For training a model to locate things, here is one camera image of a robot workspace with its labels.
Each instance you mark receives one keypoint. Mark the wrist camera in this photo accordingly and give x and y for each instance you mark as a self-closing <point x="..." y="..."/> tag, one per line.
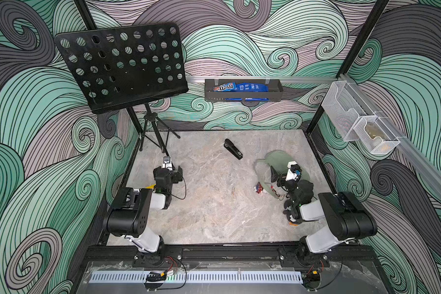
<point x="167" y="163"/>
<point x="294" y="171"/>

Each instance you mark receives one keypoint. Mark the small clear plastic bin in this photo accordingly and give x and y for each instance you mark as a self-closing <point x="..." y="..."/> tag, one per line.
<point x="375" y="135"/>

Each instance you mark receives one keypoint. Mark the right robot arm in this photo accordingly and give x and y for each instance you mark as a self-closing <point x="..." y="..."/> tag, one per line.
<point x="346" y="218"/>

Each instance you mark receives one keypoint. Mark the blue candy packet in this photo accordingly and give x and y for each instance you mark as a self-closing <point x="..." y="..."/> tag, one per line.
<point x="242" y="87"/>

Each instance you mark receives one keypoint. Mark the large clear plastic bin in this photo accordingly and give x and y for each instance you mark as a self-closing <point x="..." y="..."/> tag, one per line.
<point x="341" y="104"/>

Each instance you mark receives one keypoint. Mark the white slotted cable duct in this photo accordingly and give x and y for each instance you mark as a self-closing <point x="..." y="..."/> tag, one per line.
<point x="202" y="277"/>

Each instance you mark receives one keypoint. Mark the red white plush keychain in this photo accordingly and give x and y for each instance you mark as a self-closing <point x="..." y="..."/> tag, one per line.
<point x="258" y="188"/>

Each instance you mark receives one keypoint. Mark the black stapler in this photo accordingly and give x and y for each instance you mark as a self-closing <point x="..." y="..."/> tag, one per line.
<point x="233" y="149"/>

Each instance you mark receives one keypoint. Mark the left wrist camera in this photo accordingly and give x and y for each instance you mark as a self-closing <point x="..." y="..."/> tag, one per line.
<point x="167" y="163"/>

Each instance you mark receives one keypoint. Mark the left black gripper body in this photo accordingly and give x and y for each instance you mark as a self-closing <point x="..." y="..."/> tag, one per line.
<point x="165" y="171"/>

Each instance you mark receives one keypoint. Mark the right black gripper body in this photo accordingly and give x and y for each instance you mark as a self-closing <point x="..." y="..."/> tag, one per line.
<point x="282" y="180"/>

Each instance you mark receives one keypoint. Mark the black perforated music stand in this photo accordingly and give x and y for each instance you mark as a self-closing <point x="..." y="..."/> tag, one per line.
<point x="119" y="68"/>

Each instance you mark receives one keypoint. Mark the black wall-mounted tray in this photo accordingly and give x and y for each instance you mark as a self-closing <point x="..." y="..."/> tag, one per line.
<point x="274" y="94"/>

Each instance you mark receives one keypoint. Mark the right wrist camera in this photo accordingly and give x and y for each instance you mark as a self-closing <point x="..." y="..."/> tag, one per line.
<point x="294" y="171"/>

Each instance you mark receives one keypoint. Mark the green fabric bag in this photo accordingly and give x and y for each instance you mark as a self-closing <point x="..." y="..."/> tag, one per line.
<point x="271" y="167"/>

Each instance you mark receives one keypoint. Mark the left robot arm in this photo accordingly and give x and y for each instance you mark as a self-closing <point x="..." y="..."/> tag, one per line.
<point x="128" y="214"/>

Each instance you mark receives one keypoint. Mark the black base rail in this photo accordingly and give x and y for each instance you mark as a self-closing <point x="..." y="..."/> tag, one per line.
<point x="287" y="254"/>

